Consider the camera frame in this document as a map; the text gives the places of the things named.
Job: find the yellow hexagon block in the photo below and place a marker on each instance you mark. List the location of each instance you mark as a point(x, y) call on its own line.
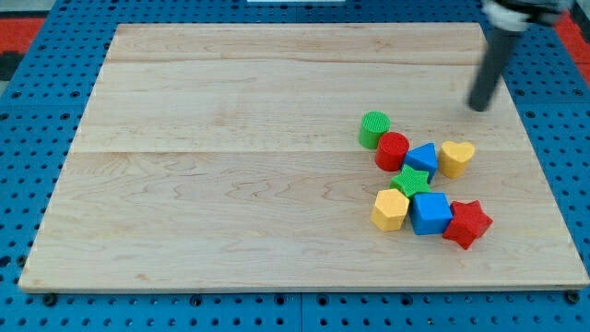
point(389, 210)

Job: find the green cylinder block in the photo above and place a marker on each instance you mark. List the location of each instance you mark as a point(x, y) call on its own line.
point(373, 125)

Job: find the yellow heart block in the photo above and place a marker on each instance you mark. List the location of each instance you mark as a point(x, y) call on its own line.
point(453, 158)

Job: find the blue triangle block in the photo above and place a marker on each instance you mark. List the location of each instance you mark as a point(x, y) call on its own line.
point(423, 158)

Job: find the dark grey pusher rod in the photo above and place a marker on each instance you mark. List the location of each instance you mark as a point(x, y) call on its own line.
point(496, 57)

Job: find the green star block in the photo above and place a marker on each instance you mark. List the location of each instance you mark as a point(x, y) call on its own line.
point(411, 182)

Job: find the red star block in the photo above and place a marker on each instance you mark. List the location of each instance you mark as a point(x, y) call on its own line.
point(469, 222)

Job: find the red cylinder block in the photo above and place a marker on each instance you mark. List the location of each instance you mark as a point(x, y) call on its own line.
point(391, 151)

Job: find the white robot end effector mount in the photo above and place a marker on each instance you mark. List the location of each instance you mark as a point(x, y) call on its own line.
point(517, 15)

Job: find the blue cube block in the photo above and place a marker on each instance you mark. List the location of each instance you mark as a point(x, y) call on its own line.
point(430, 213)

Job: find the wooden board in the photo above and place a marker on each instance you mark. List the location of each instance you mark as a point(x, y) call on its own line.
point(218, 158)

